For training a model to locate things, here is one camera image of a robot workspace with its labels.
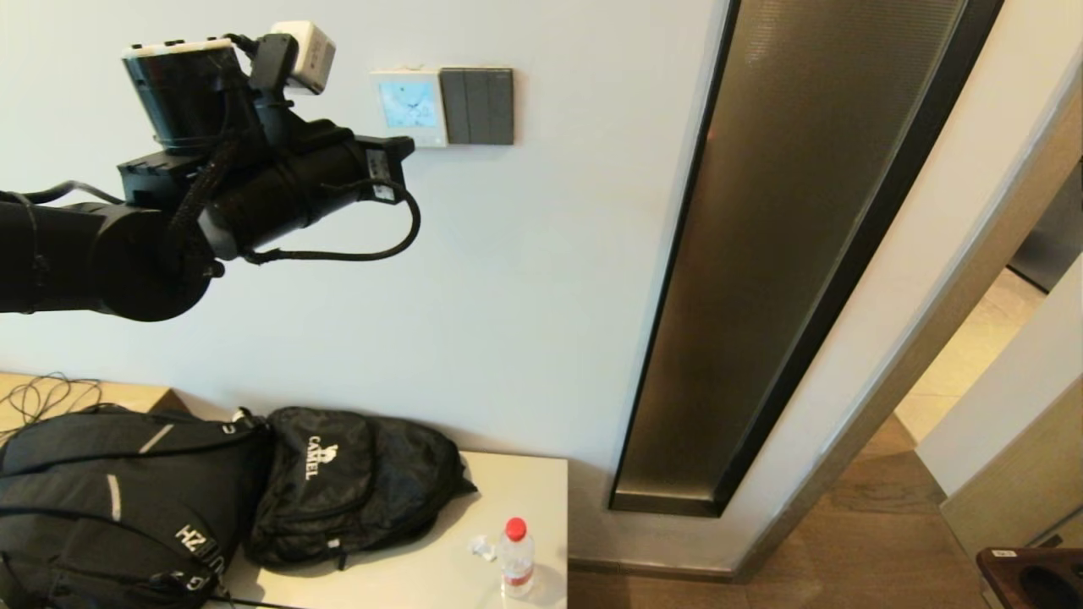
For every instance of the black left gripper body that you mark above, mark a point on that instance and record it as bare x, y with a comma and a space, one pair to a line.
330, 173

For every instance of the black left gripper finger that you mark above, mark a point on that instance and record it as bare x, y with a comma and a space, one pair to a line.
405, 149

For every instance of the white wall thermostat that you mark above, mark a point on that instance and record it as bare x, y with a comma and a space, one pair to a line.
410, 106

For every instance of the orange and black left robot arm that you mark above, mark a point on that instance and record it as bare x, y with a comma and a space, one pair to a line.
101, 254

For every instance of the black Camel logo backpack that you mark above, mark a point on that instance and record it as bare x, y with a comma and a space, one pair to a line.
355, 482

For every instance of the large black backpack white lettering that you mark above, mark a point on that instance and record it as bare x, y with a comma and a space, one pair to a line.
127, 507

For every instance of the crumpled white wrapper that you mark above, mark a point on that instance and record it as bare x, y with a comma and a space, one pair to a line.
484, 550

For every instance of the clear water bottle red cap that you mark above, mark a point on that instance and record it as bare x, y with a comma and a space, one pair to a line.
516, 562

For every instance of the dark grey appliance beyond doorway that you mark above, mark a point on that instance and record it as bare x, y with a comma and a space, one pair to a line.
1058, 237

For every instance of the beige wooden cabinet side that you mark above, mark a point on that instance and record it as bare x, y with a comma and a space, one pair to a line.
1024, 491

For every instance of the dark brown wooden object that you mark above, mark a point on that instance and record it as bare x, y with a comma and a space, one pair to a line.
1007, 584

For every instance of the grey triple wall switch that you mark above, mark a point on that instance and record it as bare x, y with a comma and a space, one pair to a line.
478, 106

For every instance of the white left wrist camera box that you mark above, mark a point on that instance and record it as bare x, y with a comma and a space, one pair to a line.
309, 55

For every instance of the grey brown door frame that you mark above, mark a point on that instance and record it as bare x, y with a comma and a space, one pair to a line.
926, 338

